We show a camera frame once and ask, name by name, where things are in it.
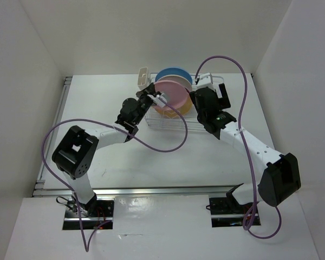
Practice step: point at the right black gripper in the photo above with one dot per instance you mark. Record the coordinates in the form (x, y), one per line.
(225, 103)

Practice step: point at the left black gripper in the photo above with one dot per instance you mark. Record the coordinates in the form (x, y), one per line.
(149, 90)

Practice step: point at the pink plate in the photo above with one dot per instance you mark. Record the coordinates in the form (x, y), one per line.
(176, 93)

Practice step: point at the yellow plate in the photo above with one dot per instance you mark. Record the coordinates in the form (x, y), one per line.
(184, 109)

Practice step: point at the cream plate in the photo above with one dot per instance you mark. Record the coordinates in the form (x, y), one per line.
(179, 79)

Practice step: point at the blue plate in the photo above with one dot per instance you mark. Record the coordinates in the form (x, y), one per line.
(174, 71)

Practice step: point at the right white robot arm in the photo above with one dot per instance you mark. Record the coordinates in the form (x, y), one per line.
(278, 174)

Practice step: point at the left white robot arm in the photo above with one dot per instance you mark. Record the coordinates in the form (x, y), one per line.
(74, 154)

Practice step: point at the white cutlery holder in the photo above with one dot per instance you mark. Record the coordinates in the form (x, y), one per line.
(143, 78)

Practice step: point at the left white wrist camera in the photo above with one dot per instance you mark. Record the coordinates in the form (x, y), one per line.
(160, 100)

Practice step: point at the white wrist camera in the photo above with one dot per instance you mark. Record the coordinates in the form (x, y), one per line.
(204, 81)
(160, 100)

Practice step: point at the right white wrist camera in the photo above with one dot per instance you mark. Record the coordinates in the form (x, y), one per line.
(204, 81)

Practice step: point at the white wire dish rack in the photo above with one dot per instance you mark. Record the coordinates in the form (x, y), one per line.
(160, 121)

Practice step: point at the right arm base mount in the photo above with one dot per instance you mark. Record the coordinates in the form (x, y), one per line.
(223, 216)

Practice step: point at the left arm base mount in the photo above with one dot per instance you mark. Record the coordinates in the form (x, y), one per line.
(100, 216)

